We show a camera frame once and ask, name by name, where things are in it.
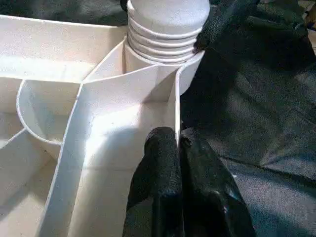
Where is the white plastic table top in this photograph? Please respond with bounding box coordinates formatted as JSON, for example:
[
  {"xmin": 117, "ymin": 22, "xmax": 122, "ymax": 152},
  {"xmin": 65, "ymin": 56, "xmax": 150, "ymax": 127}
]
[{"xmin": 0, "ymin": 15, "xmax": 206, "ymax": 237}]

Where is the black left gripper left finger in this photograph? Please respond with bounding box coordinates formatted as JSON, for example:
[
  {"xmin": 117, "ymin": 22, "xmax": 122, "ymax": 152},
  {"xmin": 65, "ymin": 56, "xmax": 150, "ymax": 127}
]
[{"xmin": 122, "ymin": 127, "xmax": 183, "ymax": 237}]

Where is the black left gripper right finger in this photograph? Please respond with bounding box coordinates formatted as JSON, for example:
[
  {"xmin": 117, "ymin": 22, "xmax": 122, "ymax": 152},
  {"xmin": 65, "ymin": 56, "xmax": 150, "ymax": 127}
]
[{"xmin": 179, "ymin": 127, "xmax": 257, "ymax": 237}]

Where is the white plastic table leg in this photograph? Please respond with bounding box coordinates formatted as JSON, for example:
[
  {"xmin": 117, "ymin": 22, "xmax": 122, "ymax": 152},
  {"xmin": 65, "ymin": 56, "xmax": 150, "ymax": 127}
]
[{"xmin": 123, "ymin": 0, "xmax": 211, "ymax": 66}]

